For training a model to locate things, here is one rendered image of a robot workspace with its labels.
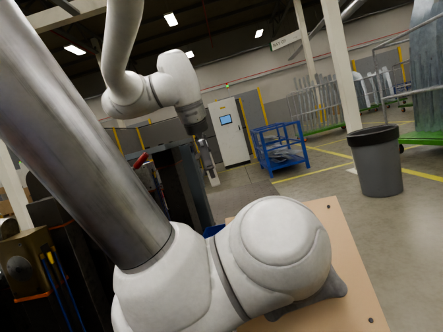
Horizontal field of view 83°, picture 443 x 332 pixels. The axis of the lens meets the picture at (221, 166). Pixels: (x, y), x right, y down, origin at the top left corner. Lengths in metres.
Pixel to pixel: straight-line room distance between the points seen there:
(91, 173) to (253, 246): 0.23
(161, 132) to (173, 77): 7.75
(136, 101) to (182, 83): 0.14
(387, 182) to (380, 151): 0.35
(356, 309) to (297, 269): 0.27
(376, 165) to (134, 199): 2.88
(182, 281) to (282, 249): 0.15
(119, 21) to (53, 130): 0.28
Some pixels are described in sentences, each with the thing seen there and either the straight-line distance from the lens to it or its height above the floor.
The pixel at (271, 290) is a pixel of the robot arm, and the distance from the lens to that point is 0.41.
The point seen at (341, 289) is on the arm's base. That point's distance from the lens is 0.62.
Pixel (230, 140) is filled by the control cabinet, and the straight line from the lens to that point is 7.39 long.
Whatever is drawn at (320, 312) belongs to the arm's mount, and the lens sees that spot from 0.63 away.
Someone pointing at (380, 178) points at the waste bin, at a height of 0.23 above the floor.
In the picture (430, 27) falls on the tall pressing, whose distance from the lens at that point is 4.85.
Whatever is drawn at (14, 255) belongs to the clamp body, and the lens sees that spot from 0.62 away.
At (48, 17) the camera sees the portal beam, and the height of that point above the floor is 3.37.
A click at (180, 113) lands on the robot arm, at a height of 1.24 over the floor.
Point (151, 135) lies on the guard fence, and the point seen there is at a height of 1.62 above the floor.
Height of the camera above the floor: 1.16
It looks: 8 degrees down
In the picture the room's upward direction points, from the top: 16 degrees counter-clockwise
